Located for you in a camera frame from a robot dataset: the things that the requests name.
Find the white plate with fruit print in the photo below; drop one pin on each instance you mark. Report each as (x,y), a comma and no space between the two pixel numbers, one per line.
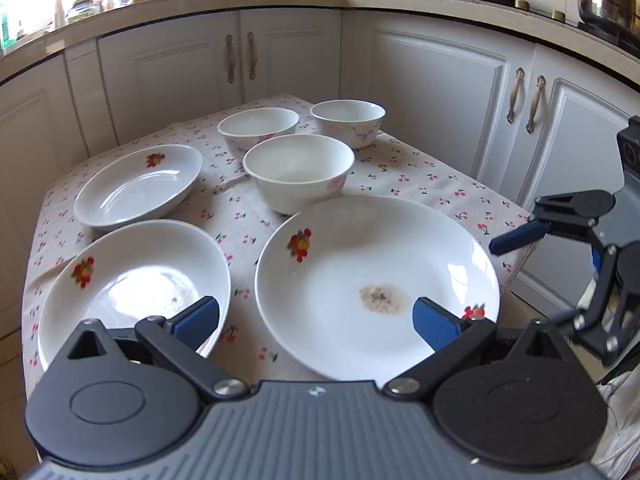
(350,260)
(135,195)
(130,280)

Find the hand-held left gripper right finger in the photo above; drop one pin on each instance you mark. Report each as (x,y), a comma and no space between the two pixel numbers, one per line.
(435,322)

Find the green dish soap bottle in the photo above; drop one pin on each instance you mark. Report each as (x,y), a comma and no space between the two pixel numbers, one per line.
(5,30)

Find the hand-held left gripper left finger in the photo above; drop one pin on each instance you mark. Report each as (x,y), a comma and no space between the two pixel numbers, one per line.
(195,322)

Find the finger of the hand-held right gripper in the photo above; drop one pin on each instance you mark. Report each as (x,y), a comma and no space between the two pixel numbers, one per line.
(517,237)
(604,275)

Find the beige kitchen countertop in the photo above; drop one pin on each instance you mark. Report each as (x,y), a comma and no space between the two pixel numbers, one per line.
(200,2)

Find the cherry print tablecloth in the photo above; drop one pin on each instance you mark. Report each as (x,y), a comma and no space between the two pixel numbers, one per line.
(240,240)

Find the white cabinet door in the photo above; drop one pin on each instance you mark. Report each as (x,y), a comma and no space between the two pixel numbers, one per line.
(165,75)
(425,100)
(575,135)
(300,55)
(30,160)

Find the black gas stove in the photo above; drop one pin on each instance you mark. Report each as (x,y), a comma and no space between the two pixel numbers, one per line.
(620,35)

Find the white floral bowl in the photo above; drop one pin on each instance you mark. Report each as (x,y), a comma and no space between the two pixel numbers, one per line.
(255,125)
(350,127)
(300,185)

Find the white kitchen cabinet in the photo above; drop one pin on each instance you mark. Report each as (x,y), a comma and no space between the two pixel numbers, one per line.
(80,85)

